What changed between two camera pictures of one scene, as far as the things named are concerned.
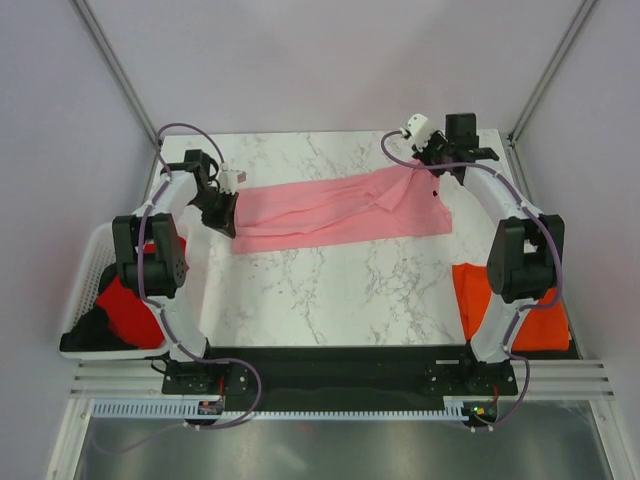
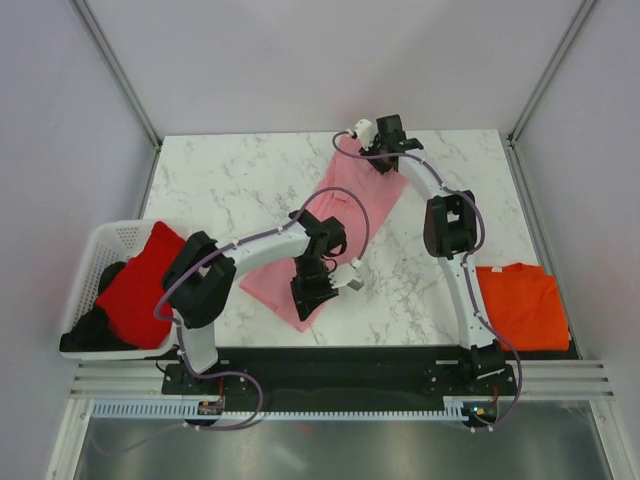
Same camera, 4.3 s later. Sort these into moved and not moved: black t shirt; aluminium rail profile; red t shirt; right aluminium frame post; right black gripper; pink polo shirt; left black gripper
Moved: left black gripper; pink polo shirt; right black gripper
Not moved: red t shirt; aluminium rail profile; right aluminium frame post; black t shirt
